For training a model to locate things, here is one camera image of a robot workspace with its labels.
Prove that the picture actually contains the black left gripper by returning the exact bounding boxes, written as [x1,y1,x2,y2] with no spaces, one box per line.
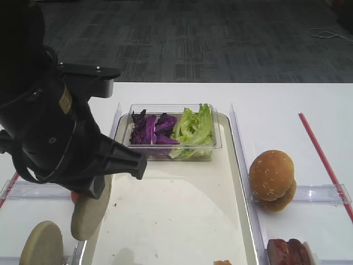
[1,77,147,199]

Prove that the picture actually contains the bun slice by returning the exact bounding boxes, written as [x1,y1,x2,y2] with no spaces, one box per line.
[19,220,63,265]
[71,175,113,241]

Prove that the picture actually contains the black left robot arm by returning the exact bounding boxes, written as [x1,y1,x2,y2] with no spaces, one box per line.
[1,1,147,199]

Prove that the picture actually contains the red tomato slices stack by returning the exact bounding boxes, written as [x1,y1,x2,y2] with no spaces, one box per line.
[71,192,78,204]

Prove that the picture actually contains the green lettuce leaves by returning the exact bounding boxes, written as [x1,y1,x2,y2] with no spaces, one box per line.
[169,104,213,160]

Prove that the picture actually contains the brown meat patties stack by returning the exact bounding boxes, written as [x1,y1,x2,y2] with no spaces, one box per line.
[266,238,313,265]

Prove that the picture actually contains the purple cabbage leaves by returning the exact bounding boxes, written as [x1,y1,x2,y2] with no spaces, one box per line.
[129,109,179,160]

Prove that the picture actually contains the clear plastic salad container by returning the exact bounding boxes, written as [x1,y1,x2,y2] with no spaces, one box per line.
[117,103,222,161]

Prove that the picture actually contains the left upper clear pusher track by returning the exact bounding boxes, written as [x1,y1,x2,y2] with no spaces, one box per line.
[4,173,71,199]

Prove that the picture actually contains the left red strip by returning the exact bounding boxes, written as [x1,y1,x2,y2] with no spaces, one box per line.
[0,180,14,208]

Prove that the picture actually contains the red strip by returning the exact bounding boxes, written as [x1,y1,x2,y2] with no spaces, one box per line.
[0,180,14,208]
[298,113,352,221]

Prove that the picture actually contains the white rectangular tray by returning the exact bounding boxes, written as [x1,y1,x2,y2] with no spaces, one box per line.
[82,114,257,264]

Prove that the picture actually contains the sesame top bun front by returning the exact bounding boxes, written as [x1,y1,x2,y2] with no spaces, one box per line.
[249,150,295,202]

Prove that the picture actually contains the sesame bun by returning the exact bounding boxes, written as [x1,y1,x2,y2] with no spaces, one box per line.
[260,180,297,212]
[249,150,295,202]

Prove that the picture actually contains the sesame top bun rear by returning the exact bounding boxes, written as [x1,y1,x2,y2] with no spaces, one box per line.
[260,180,297,212]

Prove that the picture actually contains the right red strip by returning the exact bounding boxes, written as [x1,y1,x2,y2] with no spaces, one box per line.
[298,113,352,221]

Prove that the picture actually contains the right upper clear pusher track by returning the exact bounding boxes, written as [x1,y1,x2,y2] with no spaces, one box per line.
[292,184,352,205]

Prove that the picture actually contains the right lower clear pusher track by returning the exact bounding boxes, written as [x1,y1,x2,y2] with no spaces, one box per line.
[319,259,353,265]

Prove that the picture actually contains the right clear long rail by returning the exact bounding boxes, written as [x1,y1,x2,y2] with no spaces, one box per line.
[229,104,269,264]

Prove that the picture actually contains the white cable on floor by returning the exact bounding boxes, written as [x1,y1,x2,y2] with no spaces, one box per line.
[308,26,353,44]

